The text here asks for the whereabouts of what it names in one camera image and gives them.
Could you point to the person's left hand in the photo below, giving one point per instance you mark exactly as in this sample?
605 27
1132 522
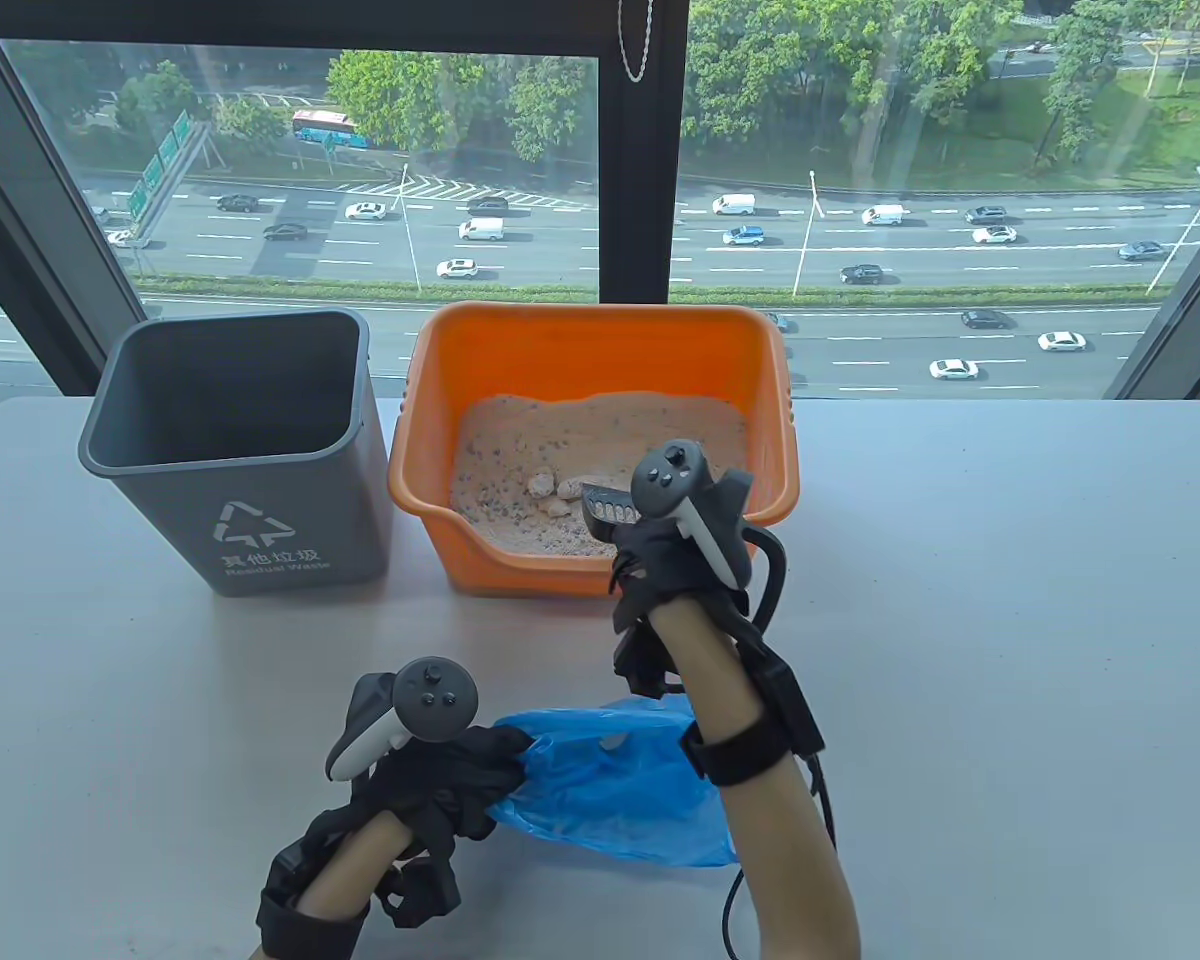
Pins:
450 780

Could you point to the person's right hand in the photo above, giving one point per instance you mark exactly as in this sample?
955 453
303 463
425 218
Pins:
650 565

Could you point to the black slotted litter scoop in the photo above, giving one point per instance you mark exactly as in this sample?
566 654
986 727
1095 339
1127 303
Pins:
608 508

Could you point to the blue plastic bag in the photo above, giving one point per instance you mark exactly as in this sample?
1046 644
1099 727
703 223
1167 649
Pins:
610 810

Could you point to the sandy cat litter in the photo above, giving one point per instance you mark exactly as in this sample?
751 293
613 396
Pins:
520 430

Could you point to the person's right forearm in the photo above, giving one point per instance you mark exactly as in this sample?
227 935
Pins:
790 860

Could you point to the person's left forearm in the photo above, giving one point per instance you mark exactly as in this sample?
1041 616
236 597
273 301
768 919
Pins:
350 865

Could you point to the orange plastic litter box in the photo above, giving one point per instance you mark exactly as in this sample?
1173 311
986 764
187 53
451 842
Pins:
580 350

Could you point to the black white left controller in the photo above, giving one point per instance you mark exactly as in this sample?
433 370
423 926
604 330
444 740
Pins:
435 700

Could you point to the black white controller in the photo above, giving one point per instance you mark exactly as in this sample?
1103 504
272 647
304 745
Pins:
670 480
435 700

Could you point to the black white right controller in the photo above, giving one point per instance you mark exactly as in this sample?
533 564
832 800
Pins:
670 480

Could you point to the gray plastic trash bin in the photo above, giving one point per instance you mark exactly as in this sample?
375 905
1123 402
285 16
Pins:
290 520

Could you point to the white street lamp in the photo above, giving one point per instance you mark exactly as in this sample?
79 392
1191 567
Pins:
1185 235
407 230
808 230

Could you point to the green road sign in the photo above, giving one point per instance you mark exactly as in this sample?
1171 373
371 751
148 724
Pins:
172 140

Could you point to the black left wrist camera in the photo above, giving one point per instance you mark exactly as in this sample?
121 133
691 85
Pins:
420 895

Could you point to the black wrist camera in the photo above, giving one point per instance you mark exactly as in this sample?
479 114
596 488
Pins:
795 710
420 895

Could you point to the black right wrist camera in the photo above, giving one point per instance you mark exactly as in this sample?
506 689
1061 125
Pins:
795 710

